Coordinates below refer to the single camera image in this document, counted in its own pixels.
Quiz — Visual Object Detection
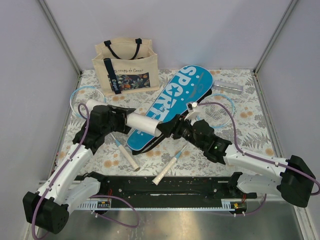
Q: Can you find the left blue badminton racket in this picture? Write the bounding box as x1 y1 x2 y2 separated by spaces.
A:
69 85 140 172

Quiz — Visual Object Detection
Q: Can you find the left aluminium frame post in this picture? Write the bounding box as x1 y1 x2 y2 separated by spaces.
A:
36 0 83 76

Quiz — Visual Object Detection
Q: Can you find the purple cable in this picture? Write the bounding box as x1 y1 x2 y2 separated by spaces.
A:
31 103 140 240
197 101 320 217

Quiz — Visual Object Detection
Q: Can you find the blue sport racket cover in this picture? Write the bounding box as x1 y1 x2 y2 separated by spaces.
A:
126 65 214 156

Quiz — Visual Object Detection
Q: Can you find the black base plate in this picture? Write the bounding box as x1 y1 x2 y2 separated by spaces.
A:
75 172 257 211

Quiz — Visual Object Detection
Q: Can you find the right blue badminton racket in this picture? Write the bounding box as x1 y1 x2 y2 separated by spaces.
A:
152 92 237 186

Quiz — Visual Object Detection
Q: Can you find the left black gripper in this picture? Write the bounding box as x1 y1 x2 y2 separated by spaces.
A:
102 105 136 136

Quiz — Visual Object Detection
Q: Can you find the aluminium frame post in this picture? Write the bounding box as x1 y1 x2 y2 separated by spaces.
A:
253 0 300 74
36 0 83 76

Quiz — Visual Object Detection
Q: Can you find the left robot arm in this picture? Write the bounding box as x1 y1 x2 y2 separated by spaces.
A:
22 103 135 240

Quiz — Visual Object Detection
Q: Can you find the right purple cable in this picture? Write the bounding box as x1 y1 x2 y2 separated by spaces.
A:
197 101 320 217

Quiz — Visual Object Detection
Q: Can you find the white slotted cable duct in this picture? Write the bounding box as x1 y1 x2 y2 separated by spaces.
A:
77 200 111 211

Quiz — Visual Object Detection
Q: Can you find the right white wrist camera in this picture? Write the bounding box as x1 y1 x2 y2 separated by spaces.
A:
184 102 200 121

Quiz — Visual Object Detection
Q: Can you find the blue badminton racket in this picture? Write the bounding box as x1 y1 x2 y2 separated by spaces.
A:
152 92 237 186
69 85 140 172

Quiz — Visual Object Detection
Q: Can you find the right aluminium frame post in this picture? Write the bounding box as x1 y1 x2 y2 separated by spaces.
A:
253 0 300 74

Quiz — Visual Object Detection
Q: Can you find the white shuttlecock tube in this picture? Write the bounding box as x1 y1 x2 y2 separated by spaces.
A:
87 99 161 137

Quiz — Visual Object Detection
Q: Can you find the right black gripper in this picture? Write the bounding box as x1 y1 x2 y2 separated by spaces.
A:
156 113 206 151

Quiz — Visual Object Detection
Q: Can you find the beige canvas tote bag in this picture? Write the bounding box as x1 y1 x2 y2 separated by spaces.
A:
92 37 160 96

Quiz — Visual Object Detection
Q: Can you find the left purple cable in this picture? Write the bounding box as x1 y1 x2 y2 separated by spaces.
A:
31 103 140 240

